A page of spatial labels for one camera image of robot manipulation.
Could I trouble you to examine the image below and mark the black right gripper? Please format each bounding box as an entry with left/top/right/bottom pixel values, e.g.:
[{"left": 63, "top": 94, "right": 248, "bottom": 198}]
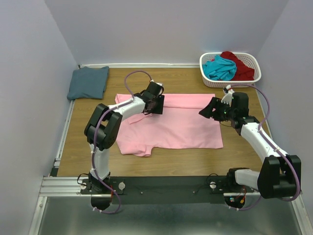
[{"left": 198, "top": 96, "right": 236, "bottom": 122}]

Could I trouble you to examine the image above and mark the pink t shirt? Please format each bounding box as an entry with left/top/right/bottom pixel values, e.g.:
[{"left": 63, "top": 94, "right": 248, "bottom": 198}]
[{"left": 116, "top": 94, "right": 223, "bottom": 157}]

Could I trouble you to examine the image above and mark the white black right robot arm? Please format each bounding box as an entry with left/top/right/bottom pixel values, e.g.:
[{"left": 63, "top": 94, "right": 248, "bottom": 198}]
[{"left": 199, "top": 90, "right": 301, "bottom": 201}]

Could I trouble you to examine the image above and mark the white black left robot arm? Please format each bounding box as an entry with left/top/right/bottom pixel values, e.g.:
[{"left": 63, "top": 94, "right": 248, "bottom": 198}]
[{"left": 84, "top": 81, "right": 164, "bottom": 193}]

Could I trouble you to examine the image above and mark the turquoise t shirt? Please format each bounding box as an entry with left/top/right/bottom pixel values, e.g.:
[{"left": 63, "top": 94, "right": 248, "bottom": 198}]
[{"left": 202, "top": 55, "right": 237, "bottom": 81}]

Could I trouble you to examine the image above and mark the dark red t shirt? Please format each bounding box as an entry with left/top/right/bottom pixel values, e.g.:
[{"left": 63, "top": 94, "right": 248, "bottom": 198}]
[{"left": 220, "top": 51, "right": 255, "bottom": 81}]

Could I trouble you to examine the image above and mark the white plastic laundry basket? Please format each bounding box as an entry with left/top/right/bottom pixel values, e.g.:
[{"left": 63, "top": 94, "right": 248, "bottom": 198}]
[{"left": 199, "top": 52, "right": 262, "bottom": 88}]

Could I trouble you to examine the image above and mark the folded grey-blue t shirt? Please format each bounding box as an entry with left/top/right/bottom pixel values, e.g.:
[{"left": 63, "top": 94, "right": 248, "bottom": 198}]
[{"left": 67, "top": 66, "right": 110, "bottom": 100}]

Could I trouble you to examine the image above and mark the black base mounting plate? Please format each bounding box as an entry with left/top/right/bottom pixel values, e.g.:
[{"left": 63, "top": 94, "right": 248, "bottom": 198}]
[{"left": 77, "top": 173, "right": 254, "bottom": 210}]

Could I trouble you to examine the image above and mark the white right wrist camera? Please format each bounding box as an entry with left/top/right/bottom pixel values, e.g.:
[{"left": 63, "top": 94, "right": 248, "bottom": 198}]
[{"left": 221, "top": 85, "right": 234, "bottom": 106}]

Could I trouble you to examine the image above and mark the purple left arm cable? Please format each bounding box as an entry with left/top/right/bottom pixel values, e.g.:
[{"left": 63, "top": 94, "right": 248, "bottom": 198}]
[{"left": 91, "top": 70, "right": 155, "bottom": 215}]

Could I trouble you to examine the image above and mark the aluminium frame rail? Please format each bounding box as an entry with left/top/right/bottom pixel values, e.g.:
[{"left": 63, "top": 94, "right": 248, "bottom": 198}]
[{"left": 28, "top": 174, "right": 309, "bottom": 235}]

